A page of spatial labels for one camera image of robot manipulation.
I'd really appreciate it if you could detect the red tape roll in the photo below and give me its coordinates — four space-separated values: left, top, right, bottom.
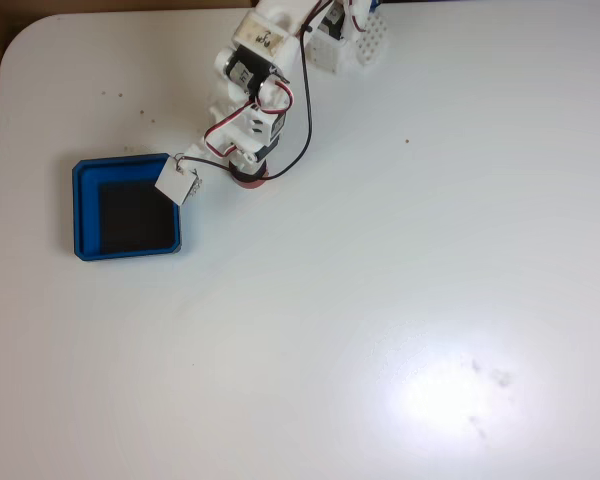
229 162 272 192

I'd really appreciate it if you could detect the black pad inside box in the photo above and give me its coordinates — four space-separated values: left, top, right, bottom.
97 180 177 253

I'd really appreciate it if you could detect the blue square box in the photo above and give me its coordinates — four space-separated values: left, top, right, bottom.
71 152 185 263

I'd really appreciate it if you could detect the white square camera board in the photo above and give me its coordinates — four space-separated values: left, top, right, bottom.
153 154 204 207

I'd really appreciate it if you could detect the red and white servo cable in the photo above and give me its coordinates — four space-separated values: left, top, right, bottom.
203 79 295 162

